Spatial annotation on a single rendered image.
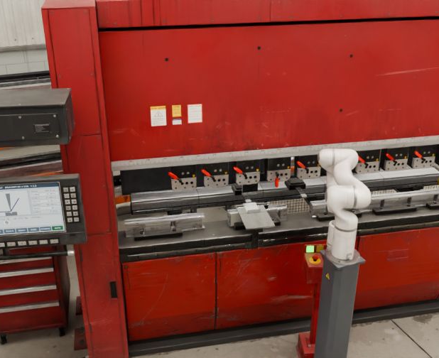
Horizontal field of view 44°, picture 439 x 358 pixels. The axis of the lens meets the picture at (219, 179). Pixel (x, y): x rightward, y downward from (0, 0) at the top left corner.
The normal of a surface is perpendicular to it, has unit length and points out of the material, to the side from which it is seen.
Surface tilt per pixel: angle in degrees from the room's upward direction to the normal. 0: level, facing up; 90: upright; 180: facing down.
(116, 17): 90
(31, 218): 90
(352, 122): 90
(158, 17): 90
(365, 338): 0
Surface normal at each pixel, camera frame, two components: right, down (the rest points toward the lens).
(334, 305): -0.37, 0.40
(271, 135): 0.20, 0.43
